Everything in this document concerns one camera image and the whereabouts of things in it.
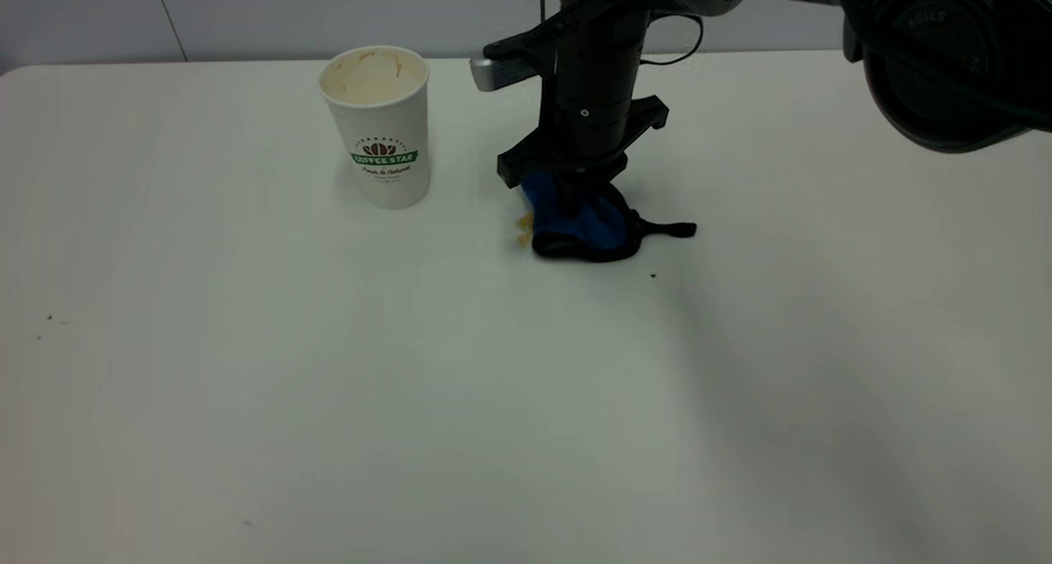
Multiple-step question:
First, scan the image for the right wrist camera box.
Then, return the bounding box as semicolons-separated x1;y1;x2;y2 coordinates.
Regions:
470;17;561;93

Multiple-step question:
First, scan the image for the white paper coffee cup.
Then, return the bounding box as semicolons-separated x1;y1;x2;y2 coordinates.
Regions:
318;46;431;210

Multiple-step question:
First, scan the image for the thin black cable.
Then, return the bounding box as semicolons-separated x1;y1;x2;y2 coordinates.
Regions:
641;13;705;67

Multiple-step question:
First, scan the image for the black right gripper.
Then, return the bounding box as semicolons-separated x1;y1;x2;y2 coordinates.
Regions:
497;5;669;220

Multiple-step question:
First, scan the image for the blue microfiber cloth black trim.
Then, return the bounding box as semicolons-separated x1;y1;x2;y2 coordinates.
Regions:
520;172;698;263

